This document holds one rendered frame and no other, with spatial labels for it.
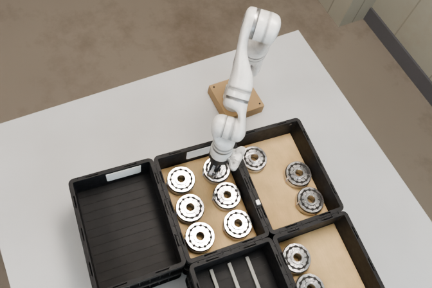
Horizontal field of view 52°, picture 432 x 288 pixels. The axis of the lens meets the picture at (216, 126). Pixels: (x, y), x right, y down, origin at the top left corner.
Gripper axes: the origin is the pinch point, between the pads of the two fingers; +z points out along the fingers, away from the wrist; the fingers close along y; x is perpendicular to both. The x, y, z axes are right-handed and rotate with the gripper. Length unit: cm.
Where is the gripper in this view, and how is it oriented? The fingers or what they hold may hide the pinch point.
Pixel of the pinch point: (215, 168)
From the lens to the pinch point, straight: 160.6
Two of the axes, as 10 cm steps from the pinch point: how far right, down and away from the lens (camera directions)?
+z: -1.3, 4.7, 8.8
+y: -4.3, 7.7, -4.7
